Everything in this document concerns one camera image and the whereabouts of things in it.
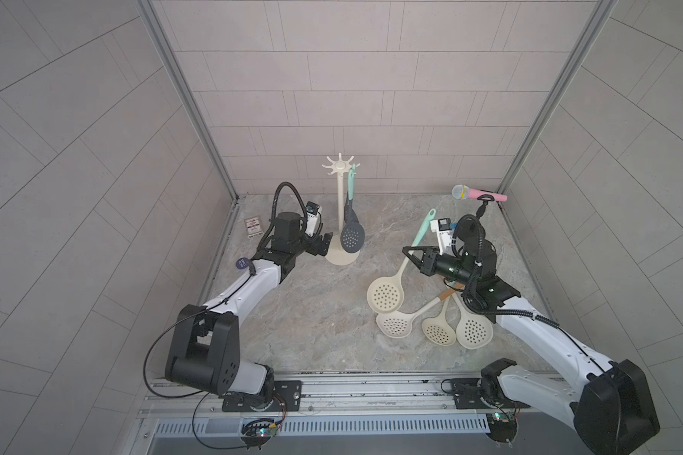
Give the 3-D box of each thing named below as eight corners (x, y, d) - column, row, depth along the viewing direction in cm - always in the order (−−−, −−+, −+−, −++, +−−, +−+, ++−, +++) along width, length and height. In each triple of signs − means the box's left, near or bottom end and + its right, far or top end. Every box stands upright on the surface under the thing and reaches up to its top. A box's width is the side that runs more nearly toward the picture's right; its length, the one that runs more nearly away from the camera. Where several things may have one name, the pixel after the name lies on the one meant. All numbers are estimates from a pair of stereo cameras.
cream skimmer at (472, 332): (456, 347, 81) (460, 343, 78) (454, 301, 90) (458, 296, 87) (489, 354, 80) (495, 350, 77) (484, 307, 89) (489, 302, 86)
